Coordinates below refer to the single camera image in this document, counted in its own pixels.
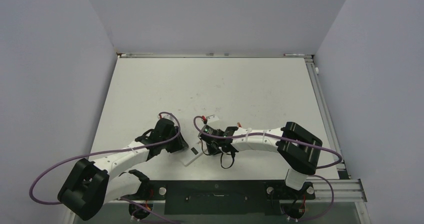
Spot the white red remote control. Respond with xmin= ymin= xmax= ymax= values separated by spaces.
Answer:
xmin=180 ymin=145 xmax=203 ymax=167

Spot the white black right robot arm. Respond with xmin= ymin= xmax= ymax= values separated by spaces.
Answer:
xmin=198 ymin=121 xmax=323 ymax=198

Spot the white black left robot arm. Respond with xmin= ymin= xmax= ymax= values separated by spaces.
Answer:
xmin=57 ymin=115 xmax=188 ymax=221

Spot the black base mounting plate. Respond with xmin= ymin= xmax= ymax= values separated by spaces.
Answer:
xmin=128 ymin=180 xmax=316 ymax=216

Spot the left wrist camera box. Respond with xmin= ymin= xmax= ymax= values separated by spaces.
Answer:
xmin=160 ymin=113 xmax=175 ymax=122

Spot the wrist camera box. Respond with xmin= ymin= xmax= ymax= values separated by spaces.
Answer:
xmin=202 ymin=114 xmax=220 ymax=124
xmin=160 ymin=113 xmax=175 ymax=122

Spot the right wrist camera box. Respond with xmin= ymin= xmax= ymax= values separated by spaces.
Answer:
xmin=202 ymin=114 xmax=220 ymax=124

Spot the aluminium back table rail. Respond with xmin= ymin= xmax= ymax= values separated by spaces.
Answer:
xmin=117 ymin=52 xmax=314 ymax=59

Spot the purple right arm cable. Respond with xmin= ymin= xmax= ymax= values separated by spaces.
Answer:
xmin=193 ymin=115 xmax=344 ymax=170

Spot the aluminium table edge rail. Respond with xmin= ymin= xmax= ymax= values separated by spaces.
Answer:
xmin=304 ymin=57 xmax=347 ymax=172

